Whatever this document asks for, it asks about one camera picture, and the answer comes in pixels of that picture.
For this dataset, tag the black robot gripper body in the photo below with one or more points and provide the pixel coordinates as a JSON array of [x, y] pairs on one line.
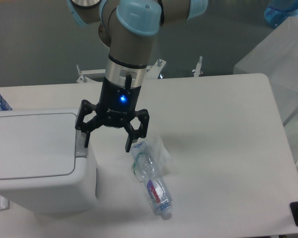
[[117, 102]]

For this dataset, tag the crushed clear plastic bottle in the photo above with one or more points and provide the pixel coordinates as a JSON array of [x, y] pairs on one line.
[[146, 169]]

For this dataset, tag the metal clamp bolt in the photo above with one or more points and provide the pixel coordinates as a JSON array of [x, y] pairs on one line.
[[197, 71]]

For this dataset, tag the blue water jug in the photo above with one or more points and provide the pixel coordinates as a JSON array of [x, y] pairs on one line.
[[277, 11]]

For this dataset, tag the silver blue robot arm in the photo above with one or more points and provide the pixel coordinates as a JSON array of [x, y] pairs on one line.
[[128, 28]]

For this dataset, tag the crumpled clear plastic wrapper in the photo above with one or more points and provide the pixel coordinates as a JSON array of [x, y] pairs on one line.
[[157, 149]]

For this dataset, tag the white push-top trash can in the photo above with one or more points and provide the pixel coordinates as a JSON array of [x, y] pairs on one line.
[[44, 164]]

